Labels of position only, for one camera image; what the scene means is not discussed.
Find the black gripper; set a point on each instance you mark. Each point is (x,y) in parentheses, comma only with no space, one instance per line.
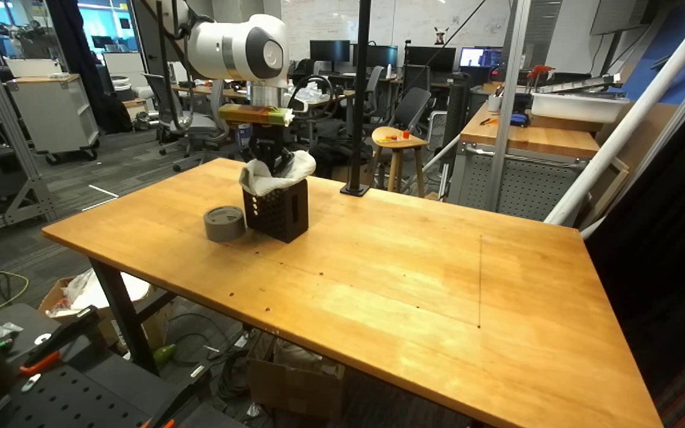
(272,147)

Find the white terry towel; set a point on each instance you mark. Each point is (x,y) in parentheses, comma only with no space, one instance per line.
(298,168)

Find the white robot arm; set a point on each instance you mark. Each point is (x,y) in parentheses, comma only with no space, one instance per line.
(225,49)

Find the black mesh box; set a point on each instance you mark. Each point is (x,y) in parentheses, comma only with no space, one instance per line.
(285,216)

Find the flat cardboard box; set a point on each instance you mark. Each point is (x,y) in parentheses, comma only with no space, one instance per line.
(297,389)

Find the open cardboard box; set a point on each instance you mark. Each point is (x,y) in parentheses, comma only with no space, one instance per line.
(51,299)

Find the grey mesh office chair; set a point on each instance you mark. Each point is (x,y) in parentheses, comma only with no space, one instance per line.
(202,131)

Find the black pole stand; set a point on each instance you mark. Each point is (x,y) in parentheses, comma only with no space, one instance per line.
(357,97)

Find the dark computer monitor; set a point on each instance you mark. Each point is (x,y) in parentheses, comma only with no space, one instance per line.
(429,58)
(329,53)

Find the round wooden stool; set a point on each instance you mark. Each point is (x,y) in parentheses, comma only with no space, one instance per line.
(397,144)

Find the small red object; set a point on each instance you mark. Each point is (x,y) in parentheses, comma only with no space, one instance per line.
(397,136)

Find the dark grey office chair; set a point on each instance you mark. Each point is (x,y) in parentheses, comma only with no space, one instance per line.
(415,108)

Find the white plastic bag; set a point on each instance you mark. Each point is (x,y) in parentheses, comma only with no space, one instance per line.
(108,288)

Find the white wheeled cabinet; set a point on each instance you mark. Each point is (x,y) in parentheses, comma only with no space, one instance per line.
(53,119)

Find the lit computer monitor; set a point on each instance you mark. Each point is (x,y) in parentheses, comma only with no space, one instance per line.
(478,58)

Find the wooden workbench grey drawers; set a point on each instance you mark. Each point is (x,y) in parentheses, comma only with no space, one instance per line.
(535,140)

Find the white bin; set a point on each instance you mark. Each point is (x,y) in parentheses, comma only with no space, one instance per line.
(572,108)

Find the black perforated panel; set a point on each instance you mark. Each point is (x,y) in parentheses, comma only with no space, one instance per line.
(97,395)

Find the white pole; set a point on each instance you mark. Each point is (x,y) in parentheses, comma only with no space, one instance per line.
(637,116)
(677,125)

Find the blue panel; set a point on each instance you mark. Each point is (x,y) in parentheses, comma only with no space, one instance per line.
(660,49)

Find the black curtain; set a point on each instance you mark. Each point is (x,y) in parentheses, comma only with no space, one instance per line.
(667,263)

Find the wooden yellow-green wrist mount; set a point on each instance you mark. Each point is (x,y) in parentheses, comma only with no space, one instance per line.
(256,116)

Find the grey duct tape roll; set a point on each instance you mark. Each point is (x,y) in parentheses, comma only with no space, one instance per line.
(225,229)

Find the grey metal post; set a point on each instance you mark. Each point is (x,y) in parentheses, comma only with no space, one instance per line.
(511,103)

